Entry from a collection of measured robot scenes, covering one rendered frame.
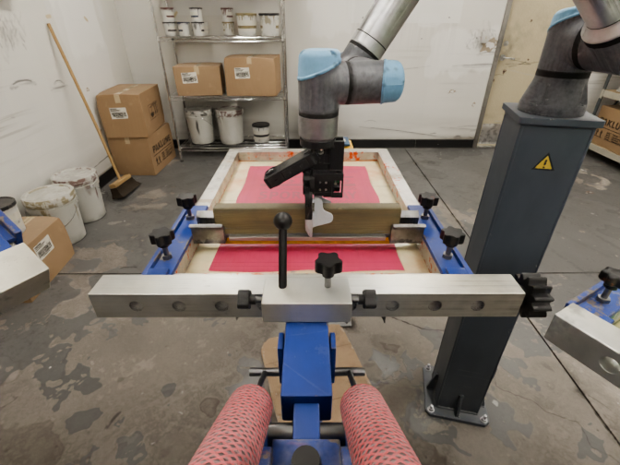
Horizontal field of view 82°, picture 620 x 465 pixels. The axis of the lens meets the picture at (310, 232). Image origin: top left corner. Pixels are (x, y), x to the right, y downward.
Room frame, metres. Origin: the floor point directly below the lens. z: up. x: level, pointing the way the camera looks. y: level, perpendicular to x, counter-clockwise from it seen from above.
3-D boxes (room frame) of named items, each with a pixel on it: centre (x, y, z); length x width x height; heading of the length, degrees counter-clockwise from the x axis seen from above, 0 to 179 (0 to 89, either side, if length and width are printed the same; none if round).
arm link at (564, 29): (0.95, -0.63, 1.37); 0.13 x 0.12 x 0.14; 12
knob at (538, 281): (0.45, -0.35, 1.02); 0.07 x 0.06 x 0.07; 0
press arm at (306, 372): (0.33, 0.00, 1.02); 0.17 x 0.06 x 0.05; 0
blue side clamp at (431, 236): (0.66, -0.27, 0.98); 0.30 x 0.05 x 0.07; 0
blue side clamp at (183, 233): (0.66, 0.28, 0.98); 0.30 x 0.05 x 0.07; 0
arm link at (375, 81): (0.73, -0.11, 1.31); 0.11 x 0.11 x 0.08; 12
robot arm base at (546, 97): (0.96, -0.62, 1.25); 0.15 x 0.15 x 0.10
